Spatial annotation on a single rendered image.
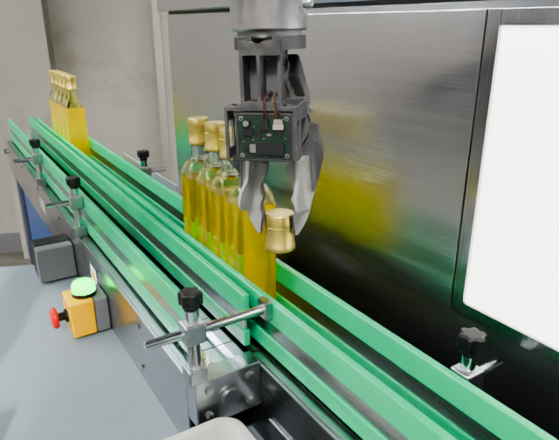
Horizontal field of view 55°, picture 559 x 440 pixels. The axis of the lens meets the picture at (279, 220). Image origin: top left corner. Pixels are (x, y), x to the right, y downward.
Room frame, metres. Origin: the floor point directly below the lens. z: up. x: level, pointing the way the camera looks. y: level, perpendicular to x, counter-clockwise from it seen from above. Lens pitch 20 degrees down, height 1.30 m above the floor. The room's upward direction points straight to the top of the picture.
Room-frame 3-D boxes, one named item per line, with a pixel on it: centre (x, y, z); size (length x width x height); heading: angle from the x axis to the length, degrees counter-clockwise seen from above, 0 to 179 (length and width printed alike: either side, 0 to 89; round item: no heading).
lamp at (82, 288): (0.90, 0.37, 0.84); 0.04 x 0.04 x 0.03
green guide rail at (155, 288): (1.33, 0.58, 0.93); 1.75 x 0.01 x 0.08; 33
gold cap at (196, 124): (0.88, 0.13, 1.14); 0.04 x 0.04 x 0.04
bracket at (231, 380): (0.58, 0.07, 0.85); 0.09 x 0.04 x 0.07; 123
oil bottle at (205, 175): (0.83, 0.10, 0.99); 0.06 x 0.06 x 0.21; 33
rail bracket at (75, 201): (1.05, 0.45, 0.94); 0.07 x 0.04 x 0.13; 123
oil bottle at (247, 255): (0.73, 0.04, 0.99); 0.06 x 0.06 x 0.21; 32
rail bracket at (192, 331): (0.57, 0.09, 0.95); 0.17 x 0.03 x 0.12; 123
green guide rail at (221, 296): (1.37, 0.52, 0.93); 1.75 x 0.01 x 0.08; 33
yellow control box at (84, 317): (0.90, 0.37, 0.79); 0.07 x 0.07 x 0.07; 33
